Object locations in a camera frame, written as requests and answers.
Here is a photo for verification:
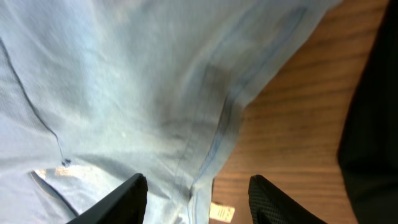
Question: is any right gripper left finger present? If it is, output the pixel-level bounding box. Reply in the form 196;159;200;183
68;174;148;224

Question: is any black garment pile right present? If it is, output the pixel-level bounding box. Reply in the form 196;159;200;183
338;0;397;224

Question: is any light blue t-shirt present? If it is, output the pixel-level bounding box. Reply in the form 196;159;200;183
1;0;336;223

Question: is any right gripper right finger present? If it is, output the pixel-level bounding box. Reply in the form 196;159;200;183
248;175;326;224

